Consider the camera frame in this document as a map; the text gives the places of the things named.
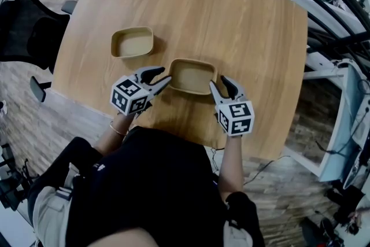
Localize black bag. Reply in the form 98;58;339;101
325;186;365;225

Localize person's black shirt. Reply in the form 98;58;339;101
27;126;265;247

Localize person's left forearm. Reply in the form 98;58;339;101
92;112;135;156

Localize person's right forearm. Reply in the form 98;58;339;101
217;134;246;202

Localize black office chair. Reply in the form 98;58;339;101
0;0;78;104

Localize person's face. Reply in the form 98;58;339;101
86;227;160;247

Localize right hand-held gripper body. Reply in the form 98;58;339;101
215;94;256;138

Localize white and blue desk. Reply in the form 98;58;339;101
284;59;370;191

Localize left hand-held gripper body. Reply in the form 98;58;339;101
109;69;154;117

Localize gold bracelet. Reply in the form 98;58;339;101
109;120;128;137

